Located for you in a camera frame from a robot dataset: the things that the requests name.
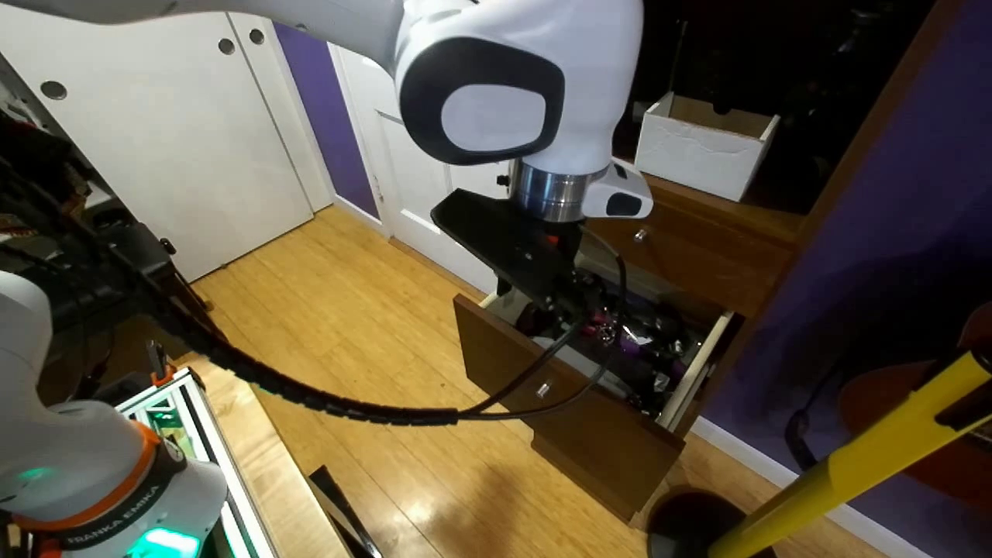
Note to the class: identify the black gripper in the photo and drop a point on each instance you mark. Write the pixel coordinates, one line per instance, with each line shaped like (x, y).
(544, 263)

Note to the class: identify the brown wooden drawer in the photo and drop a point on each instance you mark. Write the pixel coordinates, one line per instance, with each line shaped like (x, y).
(579, 444)

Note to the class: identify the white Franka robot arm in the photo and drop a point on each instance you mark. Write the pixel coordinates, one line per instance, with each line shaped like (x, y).
(514, 62)

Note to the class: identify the brown wooden drawer cabinet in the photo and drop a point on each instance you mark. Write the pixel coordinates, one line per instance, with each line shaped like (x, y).
(701, 249)

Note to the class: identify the white open box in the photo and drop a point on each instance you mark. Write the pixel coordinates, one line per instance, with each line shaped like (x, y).
(701, 150)

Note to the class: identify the white panel door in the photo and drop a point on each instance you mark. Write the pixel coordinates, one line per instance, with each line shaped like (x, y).
(413, 164)

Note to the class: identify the black round pole base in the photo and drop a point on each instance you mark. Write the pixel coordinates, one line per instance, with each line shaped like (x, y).
(686, 522)

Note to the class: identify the white closet door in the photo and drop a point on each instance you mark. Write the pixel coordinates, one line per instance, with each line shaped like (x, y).
(155, 156)
(284, 111)

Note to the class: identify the brown hanging guitar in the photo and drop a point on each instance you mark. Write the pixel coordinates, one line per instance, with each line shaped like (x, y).
(879, 389)

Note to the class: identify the yellow pole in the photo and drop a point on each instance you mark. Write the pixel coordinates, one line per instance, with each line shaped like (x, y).
(879, 444)

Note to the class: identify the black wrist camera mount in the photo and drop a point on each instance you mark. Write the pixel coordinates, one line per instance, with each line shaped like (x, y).
(470, 221)

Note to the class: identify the aluminium frame cart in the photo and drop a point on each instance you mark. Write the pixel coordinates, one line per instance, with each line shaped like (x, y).
(220, 453)

